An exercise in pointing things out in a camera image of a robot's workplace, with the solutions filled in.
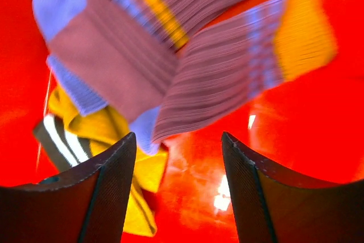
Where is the purple sock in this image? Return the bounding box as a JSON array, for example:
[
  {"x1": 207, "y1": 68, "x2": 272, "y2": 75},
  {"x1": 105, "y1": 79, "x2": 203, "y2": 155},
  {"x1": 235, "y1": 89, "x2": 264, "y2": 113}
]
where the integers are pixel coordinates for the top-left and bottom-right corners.
[
  {"x1": 130, "y1": 0, "x2": 337, "y2": 155},
  {"x1": 32, "y1": 0, "x2": 243, "y2": 122}
]

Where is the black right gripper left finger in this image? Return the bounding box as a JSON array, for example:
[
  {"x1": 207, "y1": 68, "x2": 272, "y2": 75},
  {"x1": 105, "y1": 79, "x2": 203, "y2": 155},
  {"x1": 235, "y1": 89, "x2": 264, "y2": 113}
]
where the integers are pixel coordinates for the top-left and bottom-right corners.
[{"x1": 1, "y1": 133, "x2": 137, "y2": 242}]

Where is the red plastic bin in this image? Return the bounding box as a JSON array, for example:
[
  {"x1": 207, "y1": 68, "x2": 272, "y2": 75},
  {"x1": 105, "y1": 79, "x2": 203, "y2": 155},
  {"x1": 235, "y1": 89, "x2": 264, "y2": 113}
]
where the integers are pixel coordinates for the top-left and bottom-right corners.
[{"x1": 1, "y1": 0, "x2": 363, "y2": 242}]

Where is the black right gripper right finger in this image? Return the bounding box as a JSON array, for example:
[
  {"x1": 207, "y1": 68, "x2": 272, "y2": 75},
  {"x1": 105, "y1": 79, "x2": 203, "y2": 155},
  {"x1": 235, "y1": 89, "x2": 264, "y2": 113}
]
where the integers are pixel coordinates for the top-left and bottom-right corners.
[{"x1": 221, "y1": 132, "x2": 363, "y2": 242}]

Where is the yellow brown striped sock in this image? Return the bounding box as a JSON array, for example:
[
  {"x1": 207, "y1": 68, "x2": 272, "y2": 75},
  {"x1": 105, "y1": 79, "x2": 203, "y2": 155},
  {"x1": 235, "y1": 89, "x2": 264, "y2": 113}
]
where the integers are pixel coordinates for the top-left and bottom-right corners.
[{"x1": 32, "y1": 85, "x2": 170, "y2": 238}]

